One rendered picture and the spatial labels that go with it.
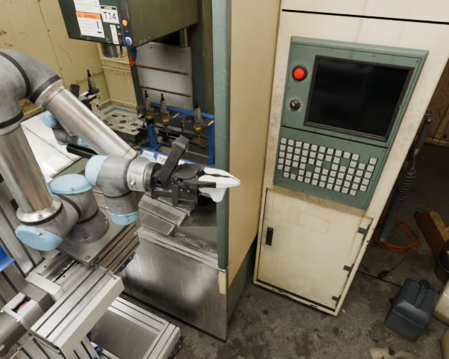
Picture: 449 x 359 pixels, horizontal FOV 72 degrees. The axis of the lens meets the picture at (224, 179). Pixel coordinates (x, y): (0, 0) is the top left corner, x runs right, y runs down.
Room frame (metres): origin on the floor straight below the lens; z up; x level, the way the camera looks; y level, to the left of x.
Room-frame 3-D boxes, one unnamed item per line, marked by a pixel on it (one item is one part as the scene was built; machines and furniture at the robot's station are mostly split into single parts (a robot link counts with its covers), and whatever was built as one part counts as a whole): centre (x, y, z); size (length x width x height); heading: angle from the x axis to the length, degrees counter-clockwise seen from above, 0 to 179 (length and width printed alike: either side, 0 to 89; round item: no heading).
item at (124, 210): (0.62, 0.27, 1.46); 0.11 x 0.08 x 0.11; 169
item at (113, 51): (1.92, 0.65, 1.52); 0.16 x 0.16 x 0.12
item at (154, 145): (1.76, 0.47, 1.05); 0.10 x 0.05 x 0.30; 155
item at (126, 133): (1.94, 0.67, 0.97); 0.29 x 0.23 x 0.05; 65
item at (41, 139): (2.20, 1.25, 0.75); 0.89 x 0.67 x 0.26; 155
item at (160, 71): (2.32, 0.46, 1.16); 0.48 x 0.05 x 0.51; 65
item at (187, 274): (1.34, 0.92, 0.40); 2.08 x 0.07 x 0.80; 65
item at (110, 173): (0.60, 0.27, 1.56); 0.11 x 0.08 x 0.09; 79
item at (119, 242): (0.78, 0.50, 1.07); 0.40 x 0.13 x 0.09; 154
